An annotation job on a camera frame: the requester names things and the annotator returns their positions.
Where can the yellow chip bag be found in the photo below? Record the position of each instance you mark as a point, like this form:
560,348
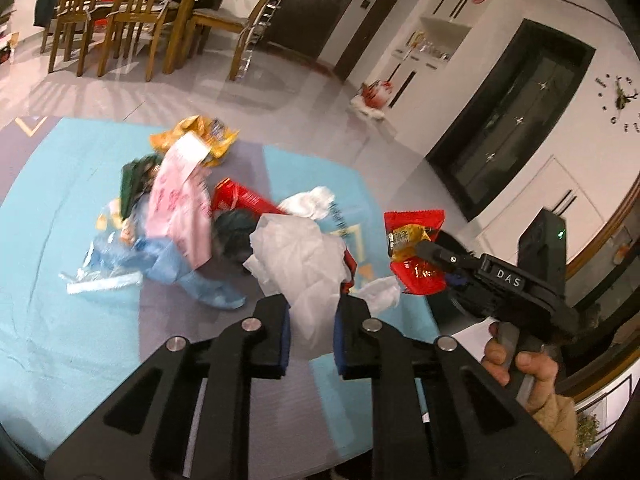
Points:
221,137

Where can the chrome shoe rack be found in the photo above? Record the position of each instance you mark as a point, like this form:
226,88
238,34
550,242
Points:
255,35

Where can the black glass cabinet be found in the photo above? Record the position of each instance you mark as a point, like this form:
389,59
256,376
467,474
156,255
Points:
520,110

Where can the red snack wrapper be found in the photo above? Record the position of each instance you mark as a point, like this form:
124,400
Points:
415,221

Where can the blue plastic bag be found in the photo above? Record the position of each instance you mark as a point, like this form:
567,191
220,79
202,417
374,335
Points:
170,262

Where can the large white paper sheet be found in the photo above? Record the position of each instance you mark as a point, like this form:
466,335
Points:
295,260

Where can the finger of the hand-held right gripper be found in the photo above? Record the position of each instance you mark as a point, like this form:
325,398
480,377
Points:
442,254
457,281

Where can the person's right forearm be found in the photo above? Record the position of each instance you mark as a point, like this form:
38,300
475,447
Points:
556,427

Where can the clear plastic wrapper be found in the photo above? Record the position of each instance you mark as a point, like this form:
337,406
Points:
107,260

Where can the light blue floor mat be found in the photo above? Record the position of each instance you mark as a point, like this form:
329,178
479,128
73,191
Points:
60,175

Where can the wall clock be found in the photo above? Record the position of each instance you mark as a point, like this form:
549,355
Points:
622,97

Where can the red long packet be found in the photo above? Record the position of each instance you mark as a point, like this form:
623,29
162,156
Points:
235,195

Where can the person's right hand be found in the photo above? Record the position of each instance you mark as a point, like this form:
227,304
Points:
537,367

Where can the pink plastic bag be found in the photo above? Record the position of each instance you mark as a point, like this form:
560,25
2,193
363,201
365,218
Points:
175,200

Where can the dark wooden entrance door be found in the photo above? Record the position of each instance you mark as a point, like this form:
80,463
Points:
315,0

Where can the dark teal plastic bag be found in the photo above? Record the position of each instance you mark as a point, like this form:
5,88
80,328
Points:
232,235

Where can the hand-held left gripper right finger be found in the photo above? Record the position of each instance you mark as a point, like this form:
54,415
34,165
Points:
341,342

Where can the white shelf cabinet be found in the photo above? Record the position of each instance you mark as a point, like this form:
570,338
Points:
440,25

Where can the red plastic bag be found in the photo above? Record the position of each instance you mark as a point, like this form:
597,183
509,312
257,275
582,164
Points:
376,94

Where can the white cabinet doors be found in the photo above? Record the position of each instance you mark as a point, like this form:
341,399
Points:
545,185

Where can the small white tissue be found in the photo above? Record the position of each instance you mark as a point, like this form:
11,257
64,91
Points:
380,292

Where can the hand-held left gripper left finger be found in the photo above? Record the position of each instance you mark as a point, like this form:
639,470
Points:
284,337

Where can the green snack packet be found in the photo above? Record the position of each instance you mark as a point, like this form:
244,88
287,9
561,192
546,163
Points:
131,180

